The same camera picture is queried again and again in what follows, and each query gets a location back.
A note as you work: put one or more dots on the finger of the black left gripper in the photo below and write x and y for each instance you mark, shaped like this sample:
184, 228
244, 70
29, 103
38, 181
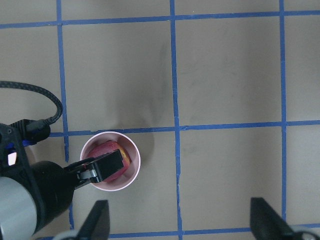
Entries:
94, 170

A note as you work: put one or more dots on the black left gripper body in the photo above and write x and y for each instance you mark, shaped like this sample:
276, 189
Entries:
56, 186

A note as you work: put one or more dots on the red apple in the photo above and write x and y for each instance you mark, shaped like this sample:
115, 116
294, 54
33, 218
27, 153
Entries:
117, 160

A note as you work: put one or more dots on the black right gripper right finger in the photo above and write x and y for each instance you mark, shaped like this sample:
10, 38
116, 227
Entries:
266, 224

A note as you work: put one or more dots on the pink bowl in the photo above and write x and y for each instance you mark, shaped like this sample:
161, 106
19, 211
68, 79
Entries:
130, 175

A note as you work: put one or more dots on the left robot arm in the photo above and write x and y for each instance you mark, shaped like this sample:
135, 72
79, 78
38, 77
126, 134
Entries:
31, 197

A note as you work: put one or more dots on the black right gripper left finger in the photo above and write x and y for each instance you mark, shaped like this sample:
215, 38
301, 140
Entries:
97, 224

